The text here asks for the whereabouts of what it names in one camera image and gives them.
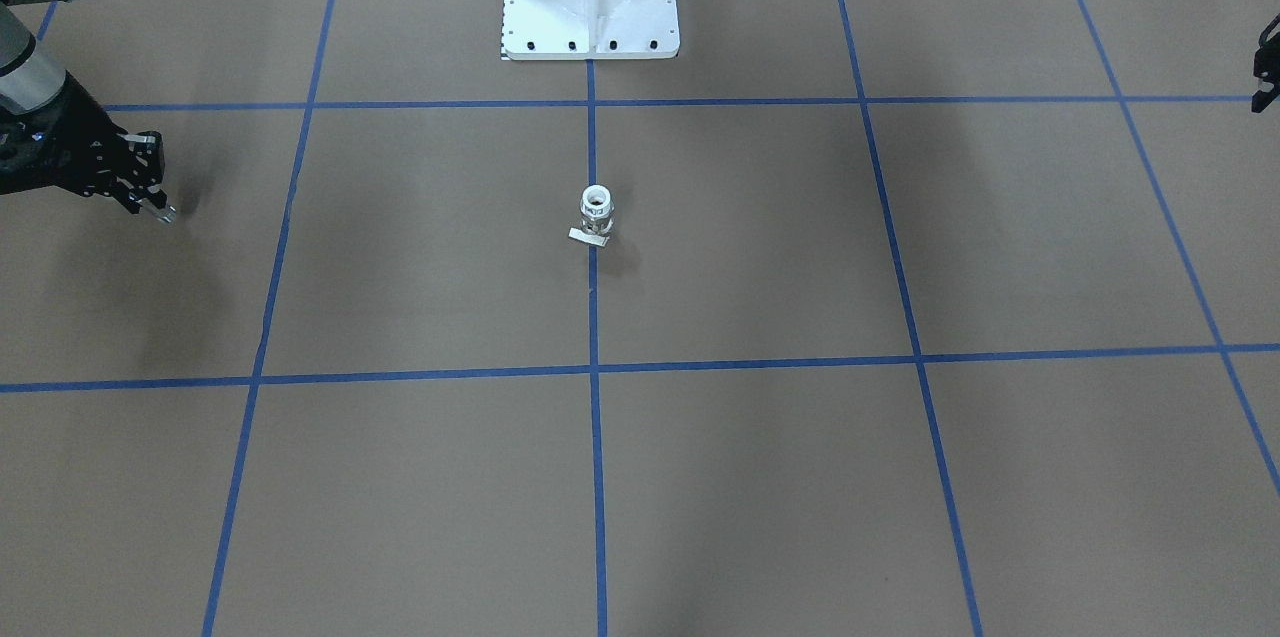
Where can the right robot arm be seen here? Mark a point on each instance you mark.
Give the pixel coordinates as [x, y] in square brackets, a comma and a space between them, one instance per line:
[30, 75]

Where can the white PPR valve with handle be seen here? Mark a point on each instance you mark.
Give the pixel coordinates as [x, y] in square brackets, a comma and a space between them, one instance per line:
[596, 212]

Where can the small metal pipe fitting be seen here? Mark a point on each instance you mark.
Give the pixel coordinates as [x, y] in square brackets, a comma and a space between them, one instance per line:
[166, 214]

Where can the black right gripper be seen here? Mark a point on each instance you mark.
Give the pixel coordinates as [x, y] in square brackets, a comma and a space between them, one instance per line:
[72, 131]

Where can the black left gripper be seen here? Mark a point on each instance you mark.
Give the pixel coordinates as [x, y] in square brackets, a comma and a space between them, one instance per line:
[1268, 67]

